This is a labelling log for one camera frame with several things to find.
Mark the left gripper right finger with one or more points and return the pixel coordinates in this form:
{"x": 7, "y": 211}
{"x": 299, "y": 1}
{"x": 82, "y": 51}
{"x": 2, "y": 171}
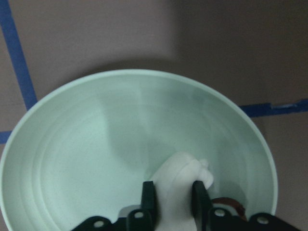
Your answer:
{"x": 201, "y": 204}

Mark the white steamed bun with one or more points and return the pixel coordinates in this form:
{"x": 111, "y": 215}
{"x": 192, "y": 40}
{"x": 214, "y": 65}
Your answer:
{"x": 173, "y": 183}

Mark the light green plate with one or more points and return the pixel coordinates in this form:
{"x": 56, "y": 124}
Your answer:
{"x": 86, "y": 148}

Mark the brown steamed bun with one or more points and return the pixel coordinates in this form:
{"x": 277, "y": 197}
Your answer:
{"x": 235, "y": 207}

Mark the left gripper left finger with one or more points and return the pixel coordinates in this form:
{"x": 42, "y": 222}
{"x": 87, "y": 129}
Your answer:
{"x": 148, "y": 199}

